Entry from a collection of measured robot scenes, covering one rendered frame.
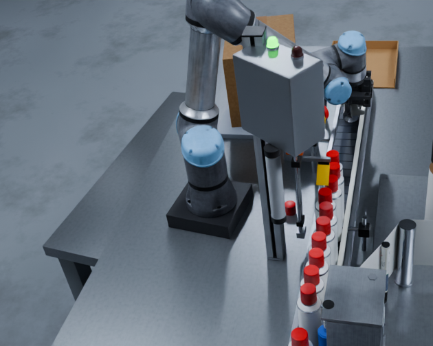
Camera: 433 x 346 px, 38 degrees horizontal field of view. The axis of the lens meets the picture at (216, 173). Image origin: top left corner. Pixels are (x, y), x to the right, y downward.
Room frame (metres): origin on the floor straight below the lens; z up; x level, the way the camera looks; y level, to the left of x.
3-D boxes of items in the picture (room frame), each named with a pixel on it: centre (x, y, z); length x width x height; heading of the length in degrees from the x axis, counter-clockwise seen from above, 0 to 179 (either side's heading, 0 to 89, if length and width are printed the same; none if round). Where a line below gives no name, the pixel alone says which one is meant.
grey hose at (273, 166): (1.10, -0.13, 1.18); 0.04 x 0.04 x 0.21
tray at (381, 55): (2.15, -0.63, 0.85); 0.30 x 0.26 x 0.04; 159
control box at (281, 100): (1.15, -0.16, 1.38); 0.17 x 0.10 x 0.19; 34
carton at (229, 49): (1.98, -0.22, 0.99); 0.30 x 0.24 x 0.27; 171
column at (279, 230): (1.23, -0.13, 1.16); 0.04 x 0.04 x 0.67; 69
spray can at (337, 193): (1.21, -0.28, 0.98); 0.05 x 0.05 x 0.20
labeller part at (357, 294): (0.79, -0.22, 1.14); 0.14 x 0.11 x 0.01; 159
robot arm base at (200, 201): (1.45, 0.03, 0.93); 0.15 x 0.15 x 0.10
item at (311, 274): (0.92, -0.16, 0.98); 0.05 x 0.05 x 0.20
